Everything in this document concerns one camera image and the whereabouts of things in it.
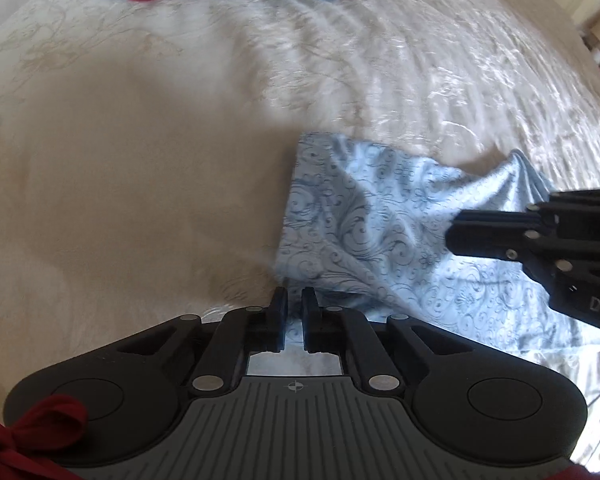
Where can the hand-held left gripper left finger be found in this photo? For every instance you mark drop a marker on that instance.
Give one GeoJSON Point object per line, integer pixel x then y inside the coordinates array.
{"type": "Point", "coordinates": [279, 321]}

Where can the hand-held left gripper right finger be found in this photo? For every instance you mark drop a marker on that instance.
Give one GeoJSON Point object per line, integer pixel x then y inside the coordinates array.
{"type": "Point", "coordinates": [310, 321]}

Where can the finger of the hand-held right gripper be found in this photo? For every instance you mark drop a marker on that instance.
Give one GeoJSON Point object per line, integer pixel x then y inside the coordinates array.
{"type": "Point", "coordinates": [485, 235]}
{"type": "Point", "coordinates": [580, 210]}

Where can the light blue floral pants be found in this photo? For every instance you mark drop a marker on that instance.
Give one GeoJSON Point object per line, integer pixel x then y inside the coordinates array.
{"type": "Point", "coordinates": [380, 240]}

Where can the beige satin bedspread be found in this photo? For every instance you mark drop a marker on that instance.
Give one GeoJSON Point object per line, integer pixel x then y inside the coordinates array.
{"type": "Point", "coordinates": [155, 160]}

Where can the dark red knotted cloth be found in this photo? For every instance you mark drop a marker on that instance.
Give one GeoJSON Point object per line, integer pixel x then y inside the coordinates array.
{"type": "Point", "coordinates": [27, 435]}

